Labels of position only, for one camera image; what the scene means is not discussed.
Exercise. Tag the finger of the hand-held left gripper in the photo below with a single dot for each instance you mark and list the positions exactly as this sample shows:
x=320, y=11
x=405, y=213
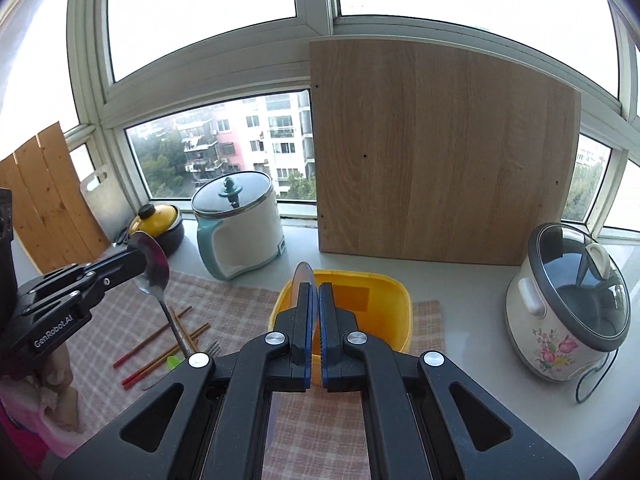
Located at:
x=107, y=262
x=65, y=300

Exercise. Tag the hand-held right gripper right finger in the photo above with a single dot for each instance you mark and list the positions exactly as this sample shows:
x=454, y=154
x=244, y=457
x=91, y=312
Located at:
x=325, y=345

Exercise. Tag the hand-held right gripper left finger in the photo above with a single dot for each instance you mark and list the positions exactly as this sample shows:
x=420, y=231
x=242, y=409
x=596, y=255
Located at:
x=307, y=345

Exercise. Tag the silver metal spoon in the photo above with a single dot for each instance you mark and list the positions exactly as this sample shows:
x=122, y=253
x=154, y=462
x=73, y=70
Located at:
x=150, y=265

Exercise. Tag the yellow plastic container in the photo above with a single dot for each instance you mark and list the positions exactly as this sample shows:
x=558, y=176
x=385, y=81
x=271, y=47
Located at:
x=380, y=310

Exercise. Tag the person's left hand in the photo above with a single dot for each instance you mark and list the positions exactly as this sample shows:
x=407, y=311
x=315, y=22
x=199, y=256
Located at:
x=62, y=390

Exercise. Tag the small black object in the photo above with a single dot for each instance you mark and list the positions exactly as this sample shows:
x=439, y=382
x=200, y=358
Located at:
x=123, y=236

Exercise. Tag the white cutting board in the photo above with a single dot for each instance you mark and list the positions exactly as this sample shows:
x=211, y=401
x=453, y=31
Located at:
x=107, y=205

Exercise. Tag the black clay pot yellow lid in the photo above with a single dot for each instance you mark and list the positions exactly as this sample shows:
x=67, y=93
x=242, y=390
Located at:
x=160, y=230

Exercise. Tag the wooden slat board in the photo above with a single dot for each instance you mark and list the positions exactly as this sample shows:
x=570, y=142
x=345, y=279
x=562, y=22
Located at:
x=50, y=200

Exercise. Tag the pink plaid cloth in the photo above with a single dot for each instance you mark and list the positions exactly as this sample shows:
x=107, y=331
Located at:
x=320, y=435

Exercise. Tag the person's pink clothing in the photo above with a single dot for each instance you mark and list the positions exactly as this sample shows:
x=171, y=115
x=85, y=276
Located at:
x=30, y=425

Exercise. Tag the red wooden chopstick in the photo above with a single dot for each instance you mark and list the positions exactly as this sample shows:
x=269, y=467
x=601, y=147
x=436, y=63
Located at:
x=150, y=372
x=165, y=355

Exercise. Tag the green plastic tube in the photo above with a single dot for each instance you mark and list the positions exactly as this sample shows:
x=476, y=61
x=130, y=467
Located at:
x=175, y=361

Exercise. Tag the teal and white electric pot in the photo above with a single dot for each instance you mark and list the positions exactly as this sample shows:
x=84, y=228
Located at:
x=245, y=230

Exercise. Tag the large light wooden board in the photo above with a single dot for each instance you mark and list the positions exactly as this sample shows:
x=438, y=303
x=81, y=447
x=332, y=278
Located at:
x=440, y=160

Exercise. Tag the floral white rice cooker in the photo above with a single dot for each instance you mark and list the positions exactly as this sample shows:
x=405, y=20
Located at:
x=560, y=330

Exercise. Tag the white window frame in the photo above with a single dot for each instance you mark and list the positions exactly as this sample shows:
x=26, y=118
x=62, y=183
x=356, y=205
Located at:
x=200, y=67

